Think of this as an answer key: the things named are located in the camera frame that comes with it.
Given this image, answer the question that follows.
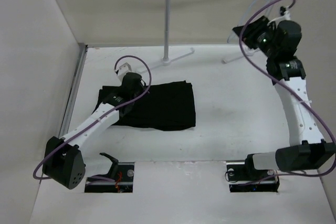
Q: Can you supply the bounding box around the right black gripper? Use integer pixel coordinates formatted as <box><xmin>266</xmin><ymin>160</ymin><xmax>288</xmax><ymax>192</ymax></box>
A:
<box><xmin>232</xmin><ymin>16</ymin><xmax>278</xmax><ymax>59</ymax></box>

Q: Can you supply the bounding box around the light blue plastic hanger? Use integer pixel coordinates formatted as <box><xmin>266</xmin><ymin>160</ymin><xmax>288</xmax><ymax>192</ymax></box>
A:
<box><xmin>227</xmin><ymin>0</ymin><xmax>273</xmax><ymax>44</ymax></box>

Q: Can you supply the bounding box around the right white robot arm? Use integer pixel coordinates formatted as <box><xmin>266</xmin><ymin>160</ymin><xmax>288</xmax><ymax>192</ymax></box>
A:
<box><xmin>233</xmin><ymin>16</ymin><xmax>335</xmax><ymax>180</ymax></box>

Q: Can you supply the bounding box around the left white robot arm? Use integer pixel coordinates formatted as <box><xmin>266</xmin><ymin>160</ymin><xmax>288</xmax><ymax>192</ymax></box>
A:
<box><xmin>42</xmin><ymin>72</ymin><xmax>149</xmax><ymax>189</ymax></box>

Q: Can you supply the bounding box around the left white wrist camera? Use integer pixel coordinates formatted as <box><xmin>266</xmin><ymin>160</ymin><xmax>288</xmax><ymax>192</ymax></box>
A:
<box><xmin>115</xmin><ymin>62</ymin><xmax>132</xmax><ymax>82</ymax></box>

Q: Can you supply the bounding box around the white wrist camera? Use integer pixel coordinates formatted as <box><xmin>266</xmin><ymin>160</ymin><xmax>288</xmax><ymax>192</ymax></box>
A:
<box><xmin>115</xmin><ymin>62</ymin><xmax>132</xmax><ymax>82</ymax></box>
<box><xmin>268</xmin><ymin>6</ymin><xmax>291</xmax><ymax>24</ymax></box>

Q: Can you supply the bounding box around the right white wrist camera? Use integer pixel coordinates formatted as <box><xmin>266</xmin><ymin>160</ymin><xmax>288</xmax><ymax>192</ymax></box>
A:
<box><xmin>268</xmin><ymin>6</ymin><xmax>291</xmax><ymax>24</ymax></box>

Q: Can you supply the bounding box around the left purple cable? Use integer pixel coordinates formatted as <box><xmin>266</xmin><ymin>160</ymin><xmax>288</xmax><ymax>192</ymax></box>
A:
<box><xmin>32</xmin><ymin>55</ymin><xmax>153</xmax><ymax>182</ymax></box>

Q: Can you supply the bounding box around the purple cable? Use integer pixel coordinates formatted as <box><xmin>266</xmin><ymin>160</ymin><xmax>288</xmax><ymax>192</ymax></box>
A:
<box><xmin>238</xmin><ymin>0</ymin><xmax>336</xmax><ymax>184</ymax></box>
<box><xmin>32</xmin><ymin>55</ymin><xmax>153</xmax><ymax>182</ymax></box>

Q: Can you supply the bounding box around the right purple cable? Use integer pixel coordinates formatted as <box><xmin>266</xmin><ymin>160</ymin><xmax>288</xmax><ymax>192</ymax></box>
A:
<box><xmin>238</xmin><ymin>0</ymin><xmax>336</xmax><ymax>184</ymax></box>

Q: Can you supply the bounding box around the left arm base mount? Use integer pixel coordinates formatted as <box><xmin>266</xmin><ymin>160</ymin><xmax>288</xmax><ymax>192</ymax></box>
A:
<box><xmin>84</xmin><ymin>163</ymin><xmax>135</xmax><ymax>193</ymax></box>

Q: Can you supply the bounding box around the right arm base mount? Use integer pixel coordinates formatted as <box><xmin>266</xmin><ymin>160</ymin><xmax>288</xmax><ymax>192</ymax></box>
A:
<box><xmin>225</xmin><ymin>162</ymin><xmax>280</xmax><ymax>193</ymax></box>

